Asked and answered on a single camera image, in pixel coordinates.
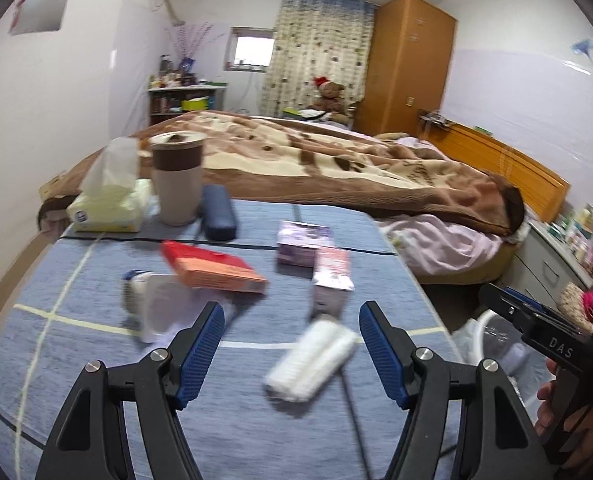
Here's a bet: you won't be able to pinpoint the brown printed blanket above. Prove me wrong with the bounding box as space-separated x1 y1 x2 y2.
39 110 526 236

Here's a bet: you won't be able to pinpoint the brown teddy bear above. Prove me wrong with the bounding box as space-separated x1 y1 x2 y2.
309 76 349 123

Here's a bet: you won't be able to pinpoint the wall mirror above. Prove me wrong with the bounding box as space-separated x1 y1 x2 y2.
9 0 73 36

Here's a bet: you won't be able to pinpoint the blue checked tablecloth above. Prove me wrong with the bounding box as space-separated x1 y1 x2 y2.
0 199 472 480

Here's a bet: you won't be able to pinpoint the group of nightstand bottles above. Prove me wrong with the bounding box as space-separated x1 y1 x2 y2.
551 202 593 268

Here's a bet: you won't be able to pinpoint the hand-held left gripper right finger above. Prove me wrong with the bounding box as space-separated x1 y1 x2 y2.
359 301 547 480

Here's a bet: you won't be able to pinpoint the white small jar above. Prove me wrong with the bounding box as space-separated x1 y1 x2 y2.
120 270 152 313

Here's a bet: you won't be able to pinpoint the orange red cardboard box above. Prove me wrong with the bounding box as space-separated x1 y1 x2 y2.
160 240 270 295

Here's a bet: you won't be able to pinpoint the grey nightstand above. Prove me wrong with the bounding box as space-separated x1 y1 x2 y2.
501 220 593 306

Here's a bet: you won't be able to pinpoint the small pink carton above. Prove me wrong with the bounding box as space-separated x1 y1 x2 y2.
310 247 354 321

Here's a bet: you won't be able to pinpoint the wooden wardrobe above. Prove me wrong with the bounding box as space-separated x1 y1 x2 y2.
353 0 458 137

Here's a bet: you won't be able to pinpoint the beige and brown cup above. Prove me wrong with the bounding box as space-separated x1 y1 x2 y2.
148 131 206 227

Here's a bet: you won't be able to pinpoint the red hanging ornament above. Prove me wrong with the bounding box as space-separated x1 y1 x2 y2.
10 0 31 28

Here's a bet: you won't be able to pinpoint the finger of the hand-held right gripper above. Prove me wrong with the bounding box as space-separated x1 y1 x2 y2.
479 284 542 333
503 287 577 323

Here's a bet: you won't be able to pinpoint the clear plastic pouch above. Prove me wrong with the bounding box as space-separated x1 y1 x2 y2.
139 274 237 345

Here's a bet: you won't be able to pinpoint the floral quilted cloth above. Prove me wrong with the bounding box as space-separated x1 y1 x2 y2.
559 280 593 333

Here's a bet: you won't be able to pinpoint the purple cardboard box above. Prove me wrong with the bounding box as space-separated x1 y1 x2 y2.
275 220 334 267

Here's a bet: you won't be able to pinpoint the yellow tissue pack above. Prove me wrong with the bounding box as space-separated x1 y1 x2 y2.
67 137 152 233

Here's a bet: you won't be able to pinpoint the cluttered side desk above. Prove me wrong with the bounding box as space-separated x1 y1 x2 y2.
148 85 227 126

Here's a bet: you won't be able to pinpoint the dark blue glasses case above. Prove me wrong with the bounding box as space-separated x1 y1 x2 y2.
200 184 238 243

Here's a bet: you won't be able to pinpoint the heart patterned curtain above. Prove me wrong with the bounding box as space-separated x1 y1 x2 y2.
259 0 379 118

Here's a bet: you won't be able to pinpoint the white foam net sleeve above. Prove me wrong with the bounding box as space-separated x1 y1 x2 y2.
264 319 358 404

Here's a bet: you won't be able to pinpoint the small window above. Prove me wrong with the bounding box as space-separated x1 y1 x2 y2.
225 26 276 73

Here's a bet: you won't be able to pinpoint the purple flower branches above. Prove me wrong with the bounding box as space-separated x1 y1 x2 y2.
165 22 222 73

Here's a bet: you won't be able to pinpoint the wooden bed headboard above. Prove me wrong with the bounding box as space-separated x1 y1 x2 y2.
426 121 572 223

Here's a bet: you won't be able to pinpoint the pink bedsheet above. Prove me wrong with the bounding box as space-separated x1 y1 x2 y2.
379 212 529 283

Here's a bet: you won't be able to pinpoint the white trash bin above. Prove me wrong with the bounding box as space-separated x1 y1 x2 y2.
451 307 532 376

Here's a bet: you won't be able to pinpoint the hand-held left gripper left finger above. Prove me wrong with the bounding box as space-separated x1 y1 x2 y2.
35 301 226 480

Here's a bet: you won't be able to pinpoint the person's right hand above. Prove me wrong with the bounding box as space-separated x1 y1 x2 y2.
533 382 593 467

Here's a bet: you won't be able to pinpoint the wall socket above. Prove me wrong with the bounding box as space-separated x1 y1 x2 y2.
39 172 70 201

